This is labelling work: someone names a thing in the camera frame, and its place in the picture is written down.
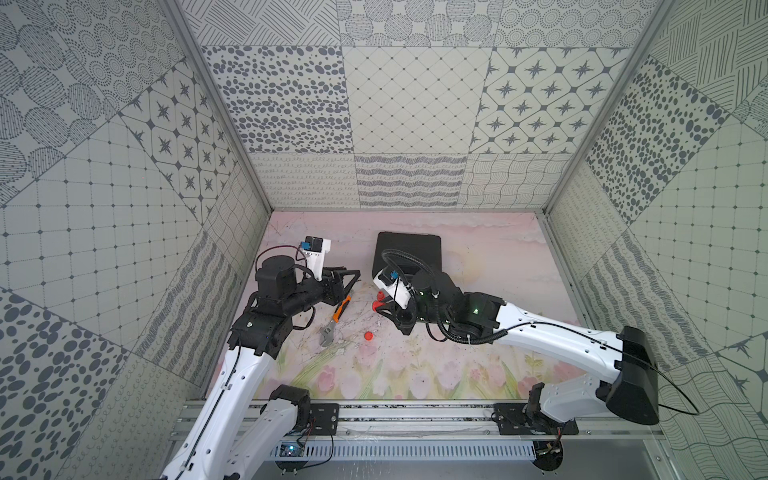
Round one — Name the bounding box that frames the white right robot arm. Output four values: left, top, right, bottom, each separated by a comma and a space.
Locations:
373, 267, 660, 426

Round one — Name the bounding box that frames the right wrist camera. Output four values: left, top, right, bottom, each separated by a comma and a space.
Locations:
373, 267, 411, 309

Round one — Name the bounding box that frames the black plastic tool case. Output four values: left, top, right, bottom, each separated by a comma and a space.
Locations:
371, 231, 442, 278

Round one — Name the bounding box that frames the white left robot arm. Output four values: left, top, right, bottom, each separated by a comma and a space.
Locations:
161, 247, 360, 479

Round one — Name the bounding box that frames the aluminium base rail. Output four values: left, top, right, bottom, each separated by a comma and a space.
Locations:
179, 398, 667, 463

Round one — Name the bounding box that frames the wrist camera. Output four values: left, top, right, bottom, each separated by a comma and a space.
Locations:
373, 267, 411, 309
300, 236, 331, 281

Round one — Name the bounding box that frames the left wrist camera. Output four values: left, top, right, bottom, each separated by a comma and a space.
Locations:
300, 236, 331, 281

